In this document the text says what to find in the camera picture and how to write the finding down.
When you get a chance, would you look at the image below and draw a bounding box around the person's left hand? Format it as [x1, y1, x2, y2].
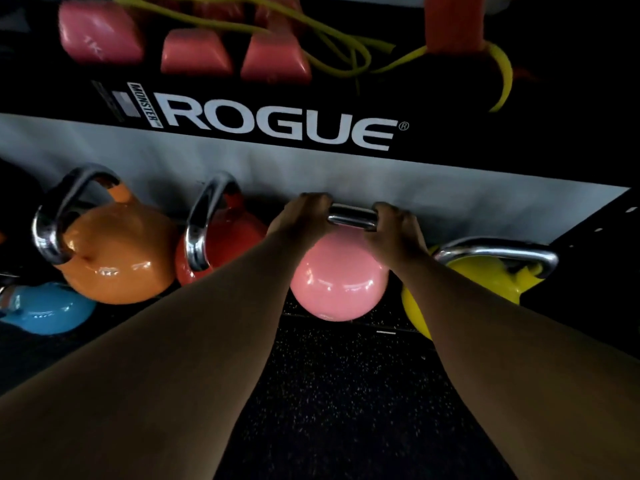
[266, 192, 335, 254]

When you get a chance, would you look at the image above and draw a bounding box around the person's right hand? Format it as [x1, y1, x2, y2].
[363, 202, 429, 273]

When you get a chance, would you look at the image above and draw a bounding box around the pink kettlebell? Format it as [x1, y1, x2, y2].
[289, 203, 391, 323]

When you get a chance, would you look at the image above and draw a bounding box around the person's right forearm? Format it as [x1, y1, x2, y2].
[398, 249, 640, 480]

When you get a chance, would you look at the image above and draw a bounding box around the person's left forearm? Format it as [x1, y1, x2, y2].
[0, 234, 308, 480]

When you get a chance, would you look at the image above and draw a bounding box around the black storage rack shelf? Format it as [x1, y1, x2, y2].
[0, 0, 640, 245]

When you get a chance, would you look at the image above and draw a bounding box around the red kettlebell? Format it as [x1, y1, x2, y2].
[174, 172, 268, 287]

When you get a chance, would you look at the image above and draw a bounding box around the yellow kettlebell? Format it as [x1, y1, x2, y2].
[400, 237, 560, 341]

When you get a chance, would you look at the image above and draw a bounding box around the small pink dumbbell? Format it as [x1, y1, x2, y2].
[240, 5, 313, 85]
[160, 28, 234, 77]

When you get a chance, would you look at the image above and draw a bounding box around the yellow resistance band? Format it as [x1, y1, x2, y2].
[113, 0, 514, 113]

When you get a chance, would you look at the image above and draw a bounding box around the orange foam roller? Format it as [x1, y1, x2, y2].
[423, 0, 488, 55]

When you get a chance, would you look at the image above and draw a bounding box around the orange kettlebell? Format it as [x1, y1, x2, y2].
[32, 164, 179, 305]

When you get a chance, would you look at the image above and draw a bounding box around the large pink dumbbell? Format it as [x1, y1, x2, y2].
[57, 0, 146, 65]

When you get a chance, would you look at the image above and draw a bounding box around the blue kettlebell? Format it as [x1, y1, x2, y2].
[0, 282, 97, 337]

